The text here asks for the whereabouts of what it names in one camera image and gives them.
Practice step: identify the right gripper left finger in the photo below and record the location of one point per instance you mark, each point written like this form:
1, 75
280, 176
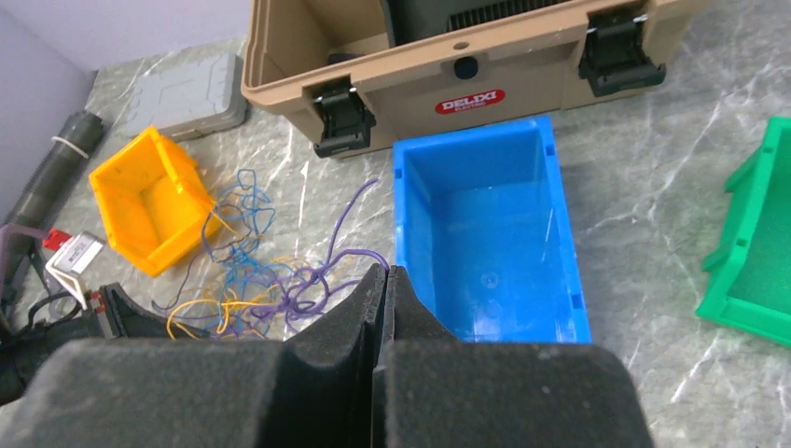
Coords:
313, 390

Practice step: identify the tan open toolbox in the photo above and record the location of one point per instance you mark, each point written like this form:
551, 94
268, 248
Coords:
329, 69

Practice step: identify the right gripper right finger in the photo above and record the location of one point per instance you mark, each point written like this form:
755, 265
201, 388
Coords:
432, 390

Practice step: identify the blue plastic bin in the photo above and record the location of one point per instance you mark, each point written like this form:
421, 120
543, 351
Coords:
482, 228

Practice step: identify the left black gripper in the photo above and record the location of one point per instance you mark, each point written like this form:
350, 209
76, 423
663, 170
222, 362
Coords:
114, 314

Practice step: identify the orange plastic bin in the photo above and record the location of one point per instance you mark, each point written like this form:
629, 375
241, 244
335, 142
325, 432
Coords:
153, 204

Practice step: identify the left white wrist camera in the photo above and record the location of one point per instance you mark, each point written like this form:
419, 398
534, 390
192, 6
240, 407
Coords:
73, 254

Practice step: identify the grey plastic case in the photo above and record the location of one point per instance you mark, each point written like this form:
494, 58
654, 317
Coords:
189, 101

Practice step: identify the black tray in toolbox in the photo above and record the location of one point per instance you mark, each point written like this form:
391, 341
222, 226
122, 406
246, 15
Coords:
413, 20

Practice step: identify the green plastic bin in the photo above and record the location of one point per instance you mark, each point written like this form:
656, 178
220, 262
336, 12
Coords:
749, 272

